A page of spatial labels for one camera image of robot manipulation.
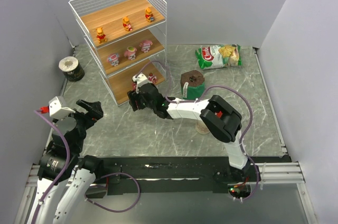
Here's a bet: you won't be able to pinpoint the green chips bag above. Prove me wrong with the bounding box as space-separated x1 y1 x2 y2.
195 44 242 70

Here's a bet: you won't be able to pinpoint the pink blue bear toy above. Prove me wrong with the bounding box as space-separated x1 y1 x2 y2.
107 53 119 67

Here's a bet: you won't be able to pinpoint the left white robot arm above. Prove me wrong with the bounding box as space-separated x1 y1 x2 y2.
27 96 104 223

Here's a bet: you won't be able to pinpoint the cream plastic cup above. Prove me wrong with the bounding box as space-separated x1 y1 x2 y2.
195 121 210 135

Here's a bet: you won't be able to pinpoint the small orange bear toy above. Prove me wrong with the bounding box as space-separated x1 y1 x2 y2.
145 7 155 22

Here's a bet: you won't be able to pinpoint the pink bear green hat toy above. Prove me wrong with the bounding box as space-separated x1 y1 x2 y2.
124 46 137 60

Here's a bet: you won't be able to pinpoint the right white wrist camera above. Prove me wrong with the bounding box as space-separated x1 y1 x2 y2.
132 73 150 93

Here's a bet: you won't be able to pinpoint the pink pig purple bow toy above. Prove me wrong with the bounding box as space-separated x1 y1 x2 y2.
139 40 153 53

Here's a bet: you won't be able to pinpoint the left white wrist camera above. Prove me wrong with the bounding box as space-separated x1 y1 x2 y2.
39 96 76 120

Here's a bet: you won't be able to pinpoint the strawberry cake slice toy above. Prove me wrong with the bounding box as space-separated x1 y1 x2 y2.
148 73 157 85

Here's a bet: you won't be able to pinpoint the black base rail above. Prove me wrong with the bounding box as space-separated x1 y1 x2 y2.
39 156 291 195

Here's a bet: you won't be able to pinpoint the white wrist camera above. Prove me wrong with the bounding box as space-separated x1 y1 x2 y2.
39 96 76 120
132 73 150 93

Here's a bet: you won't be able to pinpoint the orange bear red shirt toy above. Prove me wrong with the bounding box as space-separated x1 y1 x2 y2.
122 16 133 31

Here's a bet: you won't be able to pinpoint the green wrapped brown roll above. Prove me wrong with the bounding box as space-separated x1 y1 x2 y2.
180 70 205 100

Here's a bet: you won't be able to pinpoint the dark can white lid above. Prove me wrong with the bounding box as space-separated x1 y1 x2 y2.
59 57 85 82

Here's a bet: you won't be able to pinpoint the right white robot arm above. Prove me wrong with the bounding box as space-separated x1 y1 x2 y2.
127 83 253 171

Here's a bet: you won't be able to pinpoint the white wire wooden shelf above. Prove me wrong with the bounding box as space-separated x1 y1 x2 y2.
69 0 167 106

